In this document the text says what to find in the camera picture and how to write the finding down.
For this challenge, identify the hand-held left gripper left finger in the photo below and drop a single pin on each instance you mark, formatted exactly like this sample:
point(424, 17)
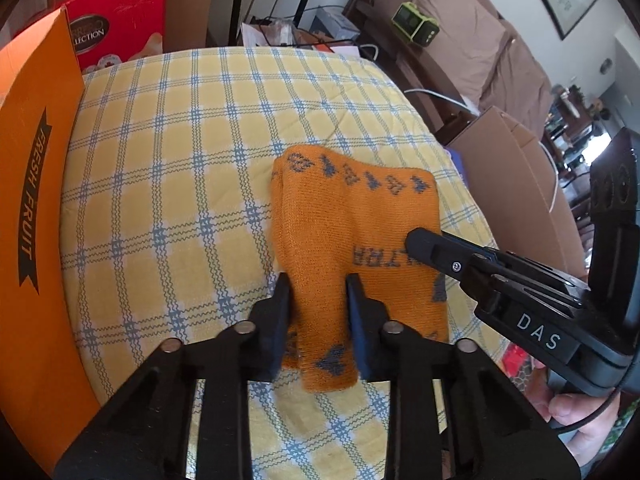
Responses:
point(280, 330)

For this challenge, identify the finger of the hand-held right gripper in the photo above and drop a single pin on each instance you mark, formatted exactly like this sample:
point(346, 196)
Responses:
point(500, 290)
point(425, 245)

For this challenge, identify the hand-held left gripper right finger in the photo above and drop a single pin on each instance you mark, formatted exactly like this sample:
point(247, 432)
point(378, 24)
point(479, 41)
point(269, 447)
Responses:
point(357, 330)

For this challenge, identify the orange patterned towel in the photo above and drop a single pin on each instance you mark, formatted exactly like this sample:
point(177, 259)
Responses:
point(325, 220)

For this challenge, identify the orange cardboard box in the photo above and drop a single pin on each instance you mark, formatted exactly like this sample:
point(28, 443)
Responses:
point(30, 160)

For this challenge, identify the person's right hand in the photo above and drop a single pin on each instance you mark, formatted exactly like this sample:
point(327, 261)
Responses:
point(575, 410)

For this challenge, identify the brown cardboard box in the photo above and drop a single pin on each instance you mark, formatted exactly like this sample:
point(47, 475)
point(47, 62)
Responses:
point(510, 160)

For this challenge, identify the brown sofa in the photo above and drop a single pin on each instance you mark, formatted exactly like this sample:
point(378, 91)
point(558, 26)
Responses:
point(390, 60)

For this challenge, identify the yellow checked tablecloth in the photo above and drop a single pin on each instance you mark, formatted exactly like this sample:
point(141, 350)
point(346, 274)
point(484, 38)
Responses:
point(175, 160)

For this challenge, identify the large brown sofa cushion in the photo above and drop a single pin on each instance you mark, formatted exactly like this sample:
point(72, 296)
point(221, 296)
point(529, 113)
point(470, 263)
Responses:
point(465, 30)

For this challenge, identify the green portable device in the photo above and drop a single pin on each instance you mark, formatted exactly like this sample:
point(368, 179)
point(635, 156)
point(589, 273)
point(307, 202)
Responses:
point(415, 22)

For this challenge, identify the grey box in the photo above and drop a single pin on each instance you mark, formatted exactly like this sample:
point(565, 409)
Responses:
point(335, 25)

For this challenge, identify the clear plastic bag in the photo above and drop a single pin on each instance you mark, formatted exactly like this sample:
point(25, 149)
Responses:
point(270, 32)

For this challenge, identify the brown carton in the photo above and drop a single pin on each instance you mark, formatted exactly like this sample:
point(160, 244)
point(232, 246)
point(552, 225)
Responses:
point(190, 5)

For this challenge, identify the red gift box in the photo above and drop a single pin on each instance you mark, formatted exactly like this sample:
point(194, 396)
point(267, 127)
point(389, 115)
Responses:
point(130, 10)

